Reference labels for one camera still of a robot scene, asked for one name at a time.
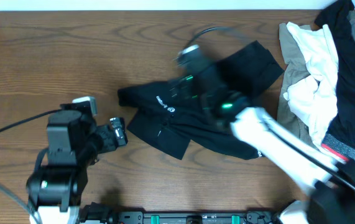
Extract black garment with striped band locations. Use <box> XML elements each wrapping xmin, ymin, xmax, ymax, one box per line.
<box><xmin>315</xmin><ymin>0</ymin><xmax>355</xmax><ymax>160</ymax></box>

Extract white shirt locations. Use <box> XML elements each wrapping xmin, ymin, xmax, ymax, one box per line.
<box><xmin>277</xmin><ymin>22</ymin><xmax>355</xmax><ymax>161</ymax></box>

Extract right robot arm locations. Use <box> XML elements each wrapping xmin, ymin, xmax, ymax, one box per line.
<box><xmin>171</xmin><ymin>62</ymin><xmax>355</xmax><ymax>224</ymax></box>

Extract black polo shirt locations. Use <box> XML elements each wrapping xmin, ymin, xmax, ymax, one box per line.
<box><xmin>118</xmin><ymin>41</ymin><xmax>283</xmax><ymax>160</ymax></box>

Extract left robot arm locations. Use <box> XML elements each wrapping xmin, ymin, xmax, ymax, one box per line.
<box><xmin>26</xmin><ymin>110</ymin><xmax>127</xmax><ymax>223</ymax></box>

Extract khaki shorts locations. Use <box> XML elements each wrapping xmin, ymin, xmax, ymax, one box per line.
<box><xmin>277</xmin><ymin>23</ymin><xmax>318</xmax><ymax>149</ymax></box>

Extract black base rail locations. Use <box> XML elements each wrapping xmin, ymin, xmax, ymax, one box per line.
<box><xmin>76</xmin><ymin>202</ymin><xmax>281</xmax><ymax>224</ymax></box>

